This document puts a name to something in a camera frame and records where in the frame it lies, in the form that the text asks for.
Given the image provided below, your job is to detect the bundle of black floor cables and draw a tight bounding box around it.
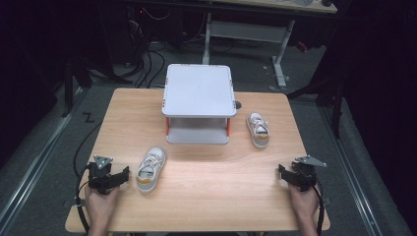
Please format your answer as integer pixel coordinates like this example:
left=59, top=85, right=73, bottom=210
left=124, top=19, right=167, bottom=89

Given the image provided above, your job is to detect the person's left hand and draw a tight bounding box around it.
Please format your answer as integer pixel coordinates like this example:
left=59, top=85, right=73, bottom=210
left=84, top=186, right=121, bottom=229

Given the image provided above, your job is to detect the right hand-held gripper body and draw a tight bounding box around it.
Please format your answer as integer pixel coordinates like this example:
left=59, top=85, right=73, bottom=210
left=292, top=155, right=328, bottom=193

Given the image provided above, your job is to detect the grey metal floor rail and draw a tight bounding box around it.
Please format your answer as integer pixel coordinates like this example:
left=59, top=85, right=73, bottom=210
left=0, top=88, right=87, bottom=227
left=319, top=104, right=384, bottom=236

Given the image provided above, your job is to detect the black computer tower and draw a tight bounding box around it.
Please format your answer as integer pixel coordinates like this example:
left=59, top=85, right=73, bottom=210
left=101, top=4, right=149, bottom=67

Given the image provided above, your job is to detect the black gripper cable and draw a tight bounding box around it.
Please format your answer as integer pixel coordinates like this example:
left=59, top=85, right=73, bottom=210
left=74, top=163, right=92, bottom=234
left=313, top=184, right=327, bottom=236

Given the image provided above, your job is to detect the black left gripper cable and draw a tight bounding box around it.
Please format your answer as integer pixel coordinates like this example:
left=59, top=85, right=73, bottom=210
left=74, top=163, right=92, bottom=234

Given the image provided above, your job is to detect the white two-tier shoe rack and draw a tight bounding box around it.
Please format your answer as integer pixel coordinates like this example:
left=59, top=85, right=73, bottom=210
left=161, top=63, right=238, bottom=146

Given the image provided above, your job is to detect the wooden desk white metal frame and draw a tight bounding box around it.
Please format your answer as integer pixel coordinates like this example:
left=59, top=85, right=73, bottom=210
left=201, top=0, right=338, bottom=91

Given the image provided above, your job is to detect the black stand leg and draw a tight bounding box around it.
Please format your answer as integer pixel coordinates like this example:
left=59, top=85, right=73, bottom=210
left=287, top=73, right=346, bottom=139
left=61, top=53, right=93, bottom=118

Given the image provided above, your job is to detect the person's right hand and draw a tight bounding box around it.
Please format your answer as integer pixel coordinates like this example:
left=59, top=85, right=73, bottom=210
left=288, top=184, right=320, bottom=227

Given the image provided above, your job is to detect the thin black floor cable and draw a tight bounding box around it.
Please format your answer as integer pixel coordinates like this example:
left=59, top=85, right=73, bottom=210
left=73, top=121, right=103, bottom=181

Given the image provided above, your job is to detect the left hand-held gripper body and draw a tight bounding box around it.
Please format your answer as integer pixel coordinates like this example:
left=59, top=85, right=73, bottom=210
left=87, top=155, right=114, bottom=195

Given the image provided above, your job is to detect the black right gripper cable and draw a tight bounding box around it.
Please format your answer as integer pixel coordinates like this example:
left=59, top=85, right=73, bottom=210
left=313, top=184, right=327, bottom=236

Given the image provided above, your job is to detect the small white sneaker orange heel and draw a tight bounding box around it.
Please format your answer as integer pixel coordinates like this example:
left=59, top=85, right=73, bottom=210
left=135, top=147, right=167, bottom=194
left=245, top=112, right=270, bottom=150

